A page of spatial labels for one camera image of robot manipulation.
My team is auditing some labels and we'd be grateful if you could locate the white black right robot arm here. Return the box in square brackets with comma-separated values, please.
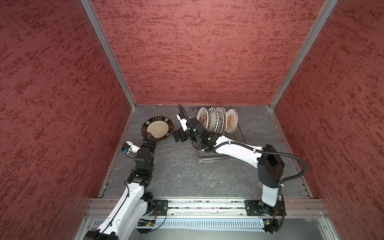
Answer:
[173, 114, 285, 216]

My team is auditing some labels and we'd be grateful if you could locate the white rear sunburst plate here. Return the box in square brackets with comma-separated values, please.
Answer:
[226, 109, 238, 134]

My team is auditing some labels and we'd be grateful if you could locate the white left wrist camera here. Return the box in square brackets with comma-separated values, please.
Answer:
[122, 141, 140, 155]

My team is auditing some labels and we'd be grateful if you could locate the aluminium left corner post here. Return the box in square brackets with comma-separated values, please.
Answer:
[81, 0, 137, 110]

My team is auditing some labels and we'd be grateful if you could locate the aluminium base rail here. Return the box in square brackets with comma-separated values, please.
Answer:
[73, 197, 341, 240]

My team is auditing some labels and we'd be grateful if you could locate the white sunburst pattern plate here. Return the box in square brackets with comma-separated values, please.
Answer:
[208, 107, 219, 132]

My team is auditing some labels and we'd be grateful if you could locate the aluminium right corner post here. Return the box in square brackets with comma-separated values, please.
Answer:
[269, 0, 338, 111]

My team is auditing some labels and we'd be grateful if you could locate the white watermelon pattern plate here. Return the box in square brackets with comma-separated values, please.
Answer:
[197, 107, 209, 129]

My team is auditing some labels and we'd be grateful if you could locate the left small circuit board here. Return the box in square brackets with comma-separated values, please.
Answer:
[136, 219, 157, 231]

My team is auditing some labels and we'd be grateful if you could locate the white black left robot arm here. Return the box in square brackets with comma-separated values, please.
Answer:
[83, 134, 157, 240]

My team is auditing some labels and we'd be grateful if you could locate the aluminium corner post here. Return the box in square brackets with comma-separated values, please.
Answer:
[269, 0, 338, 111]
[81, 0, 137, 110]

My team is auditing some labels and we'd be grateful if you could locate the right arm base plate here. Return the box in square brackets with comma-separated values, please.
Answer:
[245, 200, 286, 217]

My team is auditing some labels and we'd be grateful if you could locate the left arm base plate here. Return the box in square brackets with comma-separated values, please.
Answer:
[149, 199, 169, 217]

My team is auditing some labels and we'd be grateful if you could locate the metal wire dish rack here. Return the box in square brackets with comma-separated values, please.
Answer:
[192, 106, 246, 148]

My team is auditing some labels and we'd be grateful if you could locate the brown rimmed cream plate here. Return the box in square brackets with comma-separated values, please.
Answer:
[141, 116, 174, 142]

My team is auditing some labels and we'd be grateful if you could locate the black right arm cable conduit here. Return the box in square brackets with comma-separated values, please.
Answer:
[177, 104, 309, 185]

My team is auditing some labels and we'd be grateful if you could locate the white blue striped plate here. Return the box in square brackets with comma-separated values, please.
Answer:
[216, 106, 224, 134]

